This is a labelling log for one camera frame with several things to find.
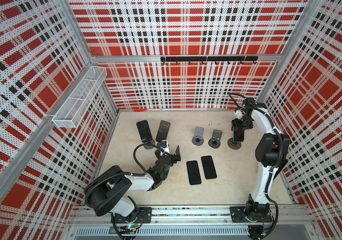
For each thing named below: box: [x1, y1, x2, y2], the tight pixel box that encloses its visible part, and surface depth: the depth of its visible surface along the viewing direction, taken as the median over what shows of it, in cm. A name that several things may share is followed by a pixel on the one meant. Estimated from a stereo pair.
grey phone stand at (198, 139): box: [192, 126, 204, 146], surface depth 101 cm
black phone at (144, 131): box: [136, 120, 153, 143], surface depth 94 cm
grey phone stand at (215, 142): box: [208, 129, 223, 149], surface depth 98 cm
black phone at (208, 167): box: [201, 155, 217, 180], surface depth 92 cm
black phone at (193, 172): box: [186, 160, 202, 185], surface depth 90 cm
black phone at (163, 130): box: [155, 120, 171, 142], surface depth 95 cm
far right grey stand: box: [227, 138, 242, 150], surface depth 102 cm
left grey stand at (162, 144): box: [156, 141, 167, 149], surface depth 75 cm
